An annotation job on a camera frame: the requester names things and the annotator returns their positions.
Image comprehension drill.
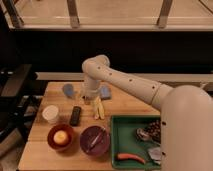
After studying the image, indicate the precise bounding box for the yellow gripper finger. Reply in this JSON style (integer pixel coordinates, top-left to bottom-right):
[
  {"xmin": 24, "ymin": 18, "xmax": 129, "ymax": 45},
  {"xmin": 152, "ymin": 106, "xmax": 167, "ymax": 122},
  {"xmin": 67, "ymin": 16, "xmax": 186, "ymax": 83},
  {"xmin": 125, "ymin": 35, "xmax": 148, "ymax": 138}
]
[
  {"xmin": 92, "ymin": 96, "xmax": 99, "ymax": 103},
  {"xmin": 79, "ymin": 94, "xmax": 85, "ymax": 101}
]

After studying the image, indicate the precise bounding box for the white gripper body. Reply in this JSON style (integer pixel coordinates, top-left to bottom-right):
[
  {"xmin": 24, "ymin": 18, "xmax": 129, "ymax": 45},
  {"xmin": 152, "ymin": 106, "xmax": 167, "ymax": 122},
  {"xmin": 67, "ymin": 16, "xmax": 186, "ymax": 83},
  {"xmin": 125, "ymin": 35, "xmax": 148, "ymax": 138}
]
[{"xmin": 82, "ymin": 77, "xmax": 100, "ymax": 97}]

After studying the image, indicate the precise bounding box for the black eraser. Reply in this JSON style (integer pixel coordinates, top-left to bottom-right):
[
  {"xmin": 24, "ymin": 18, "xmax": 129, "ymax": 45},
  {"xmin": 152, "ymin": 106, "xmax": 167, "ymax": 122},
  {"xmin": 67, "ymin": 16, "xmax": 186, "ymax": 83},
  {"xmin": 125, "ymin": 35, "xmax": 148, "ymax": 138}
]
[{"xmin": 70, "ymin": 106, "xmax": 81, "ymax": 126}]

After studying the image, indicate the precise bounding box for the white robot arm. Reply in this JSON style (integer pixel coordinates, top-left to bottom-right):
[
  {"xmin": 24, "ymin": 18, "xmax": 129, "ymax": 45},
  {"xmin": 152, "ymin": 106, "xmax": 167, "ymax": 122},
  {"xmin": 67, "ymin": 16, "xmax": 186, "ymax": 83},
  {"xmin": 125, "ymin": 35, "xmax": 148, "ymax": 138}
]
[{"xmin": 82, "ymin": 55, "xmax": 213, "ymax": 171}]

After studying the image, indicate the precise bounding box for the small metal cup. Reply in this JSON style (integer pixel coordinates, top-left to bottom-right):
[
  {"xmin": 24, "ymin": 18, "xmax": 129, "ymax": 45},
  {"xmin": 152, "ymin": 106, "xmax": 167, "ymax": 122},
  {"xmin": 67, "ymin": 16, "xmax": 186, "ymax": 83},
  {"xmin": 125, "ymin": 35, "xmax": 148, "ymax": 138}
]
[{"xmin": 83, "ymin": 96, "xmax": 92, "ymax": 105}]

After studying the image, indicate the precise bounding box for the blue plastic cup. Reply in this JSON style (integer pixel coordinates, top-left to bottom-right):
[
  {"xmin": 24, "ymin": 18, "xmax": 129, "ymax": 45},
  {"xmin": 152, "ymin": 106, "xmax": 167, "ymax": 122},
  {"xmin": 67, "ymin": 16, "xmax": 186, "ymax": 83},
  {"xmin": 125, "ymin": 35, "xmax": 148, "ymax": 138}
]
[{"xmin": 62, "ymin": 84, "xmax": 74, "ymax": 98}]

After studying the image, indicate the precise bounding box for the white paper cup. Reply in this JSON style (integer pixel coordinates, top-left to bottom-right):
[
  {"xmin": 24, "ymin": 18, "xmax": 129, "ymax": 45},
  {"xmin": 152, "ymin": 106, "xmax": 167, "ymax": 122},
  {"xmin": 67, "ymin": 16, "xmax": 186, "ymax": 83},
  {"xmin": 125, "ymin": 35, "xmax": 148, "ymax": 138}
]
[{"xmin": 42, "ymin": 105, "xmax": 59, "ymax": 124}]

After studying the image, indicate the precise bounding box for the purple bowl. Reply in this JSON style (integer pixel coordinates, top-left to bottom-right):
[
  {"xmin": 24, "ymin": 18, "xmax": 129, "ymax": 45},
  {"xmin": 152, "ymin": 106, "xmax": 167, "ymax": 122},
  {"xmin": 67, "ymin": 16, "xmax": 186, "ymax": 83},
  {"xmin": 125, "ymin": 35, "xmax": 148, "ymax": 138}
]
[{"xmin": 80, "ymin": 125, "xmax": 110, "ymax": 157}]

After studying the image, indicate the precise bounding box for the utensil in purple bowl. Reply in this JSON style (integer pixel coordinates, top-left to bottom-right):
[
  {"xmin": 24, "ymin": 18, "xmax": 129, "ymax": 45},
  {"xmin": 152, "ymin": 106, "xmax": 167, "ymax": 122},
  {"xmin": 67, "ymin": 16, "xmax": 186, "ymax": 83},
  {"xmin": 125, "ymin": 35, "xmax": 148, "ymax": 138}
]
[{"xmin": 89, "ymin": 131, "xmax": 104, "ymax": 148}]

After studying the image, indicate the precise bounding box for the red bowl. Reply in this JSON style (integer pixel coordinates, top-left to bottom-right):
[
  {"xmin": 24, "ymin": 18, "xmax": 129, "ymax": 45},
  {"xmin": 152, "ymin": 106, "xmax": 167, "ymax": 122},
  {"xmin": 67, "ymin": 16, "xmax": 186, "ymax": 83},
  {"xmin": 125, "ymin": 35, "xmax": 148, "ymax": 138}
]
[{"xmin": 47, "ymin": 124, "xmax": 74, "ymax": 151}]

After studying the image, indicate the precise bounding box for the yellow ball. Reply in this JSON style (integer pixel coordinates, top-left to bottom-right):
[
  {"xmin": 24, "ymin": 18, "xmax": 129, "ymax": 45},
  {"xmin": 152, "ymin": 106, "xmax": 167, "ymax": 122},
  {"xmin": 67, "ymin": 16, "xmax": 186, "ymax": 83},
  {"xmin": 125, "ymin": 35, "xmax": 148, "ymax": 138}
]
[{"xmin": 53, "ymin": 130, "xmax": 69, "ymax": 145}]

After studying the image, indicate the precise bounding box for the green tray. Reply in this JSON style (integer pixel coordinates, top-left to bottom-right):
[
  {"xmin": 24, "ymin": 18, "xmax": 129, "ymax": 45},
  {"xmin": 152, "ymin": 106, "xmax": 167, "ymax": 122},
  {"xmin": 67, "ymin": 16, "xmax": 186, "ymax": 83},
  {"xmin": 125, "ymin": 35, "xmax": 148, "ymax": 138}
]
[{"xmin": 110, "ymin": 115, "xmax": 161, "ymax": 171}]

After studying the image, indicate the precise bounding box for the black chair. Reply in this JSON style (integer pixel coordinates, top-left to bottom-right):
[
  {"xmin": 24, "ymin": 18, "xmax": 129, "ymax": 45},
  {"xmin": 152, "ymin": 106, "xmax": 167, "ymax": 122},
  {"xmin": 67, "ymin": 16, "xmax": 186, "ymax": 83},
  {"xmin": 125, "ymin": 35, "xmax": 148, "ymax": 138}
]
[{"xmin": 0, "ymin": 63, "xmax": 38, "ymax": 158}]

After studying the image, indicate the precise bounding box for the orange carrot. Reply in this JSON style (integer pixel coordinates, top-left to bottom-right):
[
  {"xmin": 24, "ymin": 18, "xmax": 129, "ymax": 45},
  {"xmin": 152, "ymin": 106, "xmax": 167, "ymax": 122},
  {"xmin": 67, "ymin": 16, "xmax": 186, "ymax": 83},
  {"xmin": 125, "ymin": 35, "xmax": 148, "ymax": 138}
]
[{"xmin": 116, "ymin": 153, "xmax": 146, "ymax": 164}]

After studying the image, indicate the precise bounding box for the grey crumpled cloth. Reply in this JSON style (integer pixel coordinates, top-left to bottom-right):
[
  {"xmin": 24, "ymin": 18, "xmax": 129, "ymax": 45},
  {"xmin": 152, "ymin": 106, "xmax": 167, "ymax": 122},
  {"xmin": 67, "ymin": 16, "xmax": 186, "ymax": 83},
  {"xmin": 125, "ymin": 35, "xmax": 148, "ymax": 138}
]
[{"xmin": 148, "ymin": 147, "xmax": 161, "ymax": 165}]

